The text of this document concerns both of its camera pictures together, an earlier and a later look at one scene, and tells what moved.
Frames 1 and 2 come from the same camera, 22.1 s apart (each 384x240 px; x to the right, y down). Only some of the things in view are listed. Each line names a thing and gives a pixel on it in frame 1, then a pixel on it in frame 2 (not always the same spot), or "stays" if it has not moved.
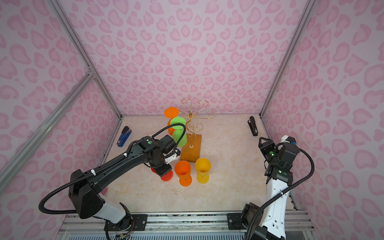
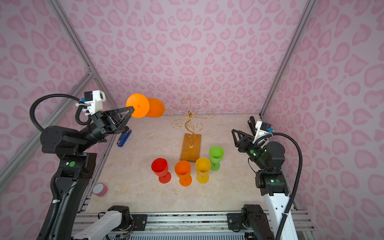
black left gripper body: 163,168 to 104,124
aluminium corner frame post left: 57,8 stays
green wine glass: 178,131 to 216,154
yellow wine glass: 203,166 stays
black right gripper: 266,146 to 245,144
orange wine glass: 171,113 to 144,106
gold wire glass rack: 186,108 stays
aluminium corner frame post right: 287,58 stays
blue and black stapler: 124,137 stays
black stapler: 253,126 stays
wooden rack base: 191,151 stays
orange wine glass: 182,169 stays
